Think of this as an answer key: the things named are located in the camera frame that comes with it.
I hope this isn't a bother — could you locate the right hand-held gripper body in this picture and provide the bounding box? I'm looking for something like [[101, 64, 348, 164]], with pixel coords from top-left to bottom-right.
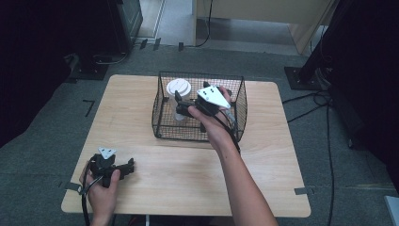
[[186, 80, 232, 119]]

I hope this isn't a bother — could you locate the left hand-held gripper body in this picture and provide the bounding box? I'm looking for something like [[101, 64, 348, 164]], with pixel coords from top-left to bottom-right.
[[89, 146, 127, 189]]

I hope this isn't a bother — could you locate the clear cup with white lid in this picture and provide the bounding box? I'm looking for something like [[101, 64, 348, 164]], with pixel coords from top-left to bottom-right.
[[166, 77, 193, 122]]

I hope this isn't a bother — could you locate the black wire mesh basket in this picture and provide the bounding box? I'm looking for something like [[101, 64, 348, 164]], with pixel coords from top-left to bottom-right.
[[152, 71, 248, 143]]

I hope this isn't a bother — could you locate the person's right hand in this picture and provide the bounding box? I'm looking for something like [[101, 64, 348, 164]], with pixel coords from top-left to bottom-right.
[[187, 86, 242, 154]]

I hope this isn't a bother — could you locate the person's left hand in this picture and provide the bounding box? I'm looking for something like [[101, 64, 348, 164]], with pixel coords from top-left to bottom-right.
[[79, 161, 122, 220]]

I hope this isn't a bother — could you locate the black angled floor tape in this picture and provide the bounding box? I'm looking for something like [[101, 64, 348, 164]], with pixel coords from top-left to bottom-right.
[[82, 99, 96, 118]]

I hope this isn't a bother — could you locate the black equipment cabinet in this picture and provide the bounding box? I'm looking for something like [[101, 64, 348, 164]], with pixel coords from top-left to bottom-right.
[[104, 0, 144, 56]]

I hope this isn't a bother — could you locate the black stand base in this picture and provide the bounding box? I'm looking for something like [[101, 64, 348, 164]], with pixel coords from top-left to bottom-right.
[[64, 52, 110, 83]]

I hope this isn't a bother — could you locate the black metal stand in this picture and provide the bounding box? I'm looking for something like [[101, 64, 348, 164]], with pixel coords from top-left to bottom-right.
[[283, 0, 346, 92]]

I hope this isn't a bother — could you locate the light wooden cabinet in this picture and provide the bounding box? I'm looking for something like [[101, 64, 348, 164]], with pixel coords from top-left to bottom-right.
[[192, 0, 341, 55]]

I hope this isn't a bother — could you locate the dark curtain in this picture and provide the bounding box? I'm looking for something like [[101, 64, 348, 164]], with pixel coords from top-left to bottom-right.
[[0, 0, 109, 149], [326, 0, 399, 194]]

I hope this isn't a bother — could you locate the white box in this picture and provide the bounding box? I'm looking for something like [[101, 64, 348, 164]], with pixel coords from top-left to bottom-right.
[[383, 195, 399, 226]]

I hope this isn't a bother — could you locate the left hand-held gripper cable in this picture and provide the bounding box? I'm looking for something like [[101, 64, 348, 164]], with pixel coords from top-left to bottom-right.
[[80, 158, 104, 226]]

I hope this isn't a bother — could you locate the hand-held gripper cable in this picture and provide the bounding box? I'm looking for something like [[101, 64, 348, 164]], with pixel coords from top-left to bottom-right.
[[200, 105, 242, 155], [80, 158, 104, 226]]

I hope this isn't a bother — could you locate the right hand-held gripper cable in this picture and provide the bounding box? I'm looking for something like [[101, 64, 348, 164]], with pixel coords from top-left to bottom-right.
[[200, 105, 242, 155]]

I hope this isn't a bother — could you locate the black hanging cable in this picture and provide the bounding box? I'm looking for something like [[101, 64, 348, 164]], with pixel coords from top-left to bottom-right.
[[184, 0, 215, 49]]

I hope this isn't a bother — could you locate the black floor cable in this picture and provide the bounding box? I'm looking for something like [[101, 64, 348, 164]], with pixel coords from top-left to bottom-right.
[[286, 103, 328, 124], [281, 89, 330, 105], [325, 103, 336, 226]]

